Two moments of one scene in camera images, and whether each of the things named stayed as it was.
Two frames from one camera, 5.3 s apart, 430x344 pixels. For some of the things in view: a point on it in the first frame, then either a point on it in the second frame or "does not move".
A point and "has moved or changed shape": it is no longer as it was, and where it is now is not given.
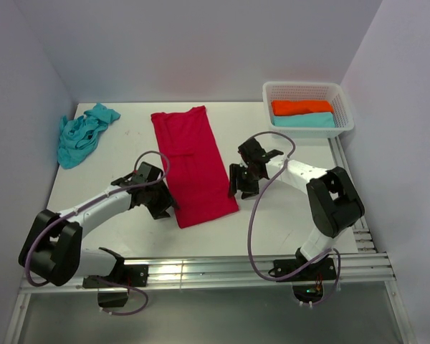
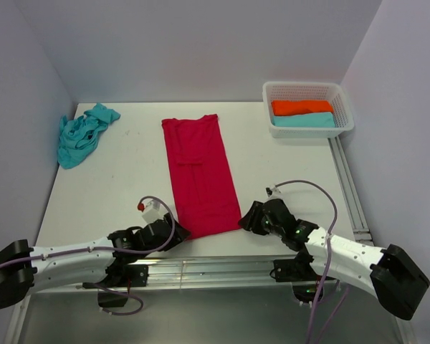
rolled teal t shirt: x=314 y=120 does not move
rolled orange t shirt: x=284 y=107 does not move
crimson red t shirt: x=197 y=176 has moved or changed shape
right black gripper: x=236 y=172 to x=251 y=221
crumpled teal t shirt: x=78 y=136 does not move
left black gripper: x=159 y=211 to x=179 y=234
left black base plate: x=130 y=275 does not move
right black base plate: x=323 y=269 does not move
